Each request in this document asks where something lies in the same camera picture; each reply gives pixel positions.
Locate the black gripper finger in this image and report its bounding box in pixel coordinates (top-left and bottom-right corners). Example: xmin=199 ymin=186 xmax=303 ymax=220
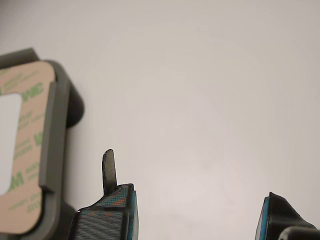
xmin=66 ymin=148 xmax=140 ymax=240
xmin=254 ymin=191 xmax=320 ymax=240

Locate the grey fixture with round legs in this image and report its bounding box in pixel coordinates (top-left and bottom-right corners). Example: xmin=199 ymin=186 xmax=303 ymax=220
xmin=0 ymin=47 xmax=86 ymax=240

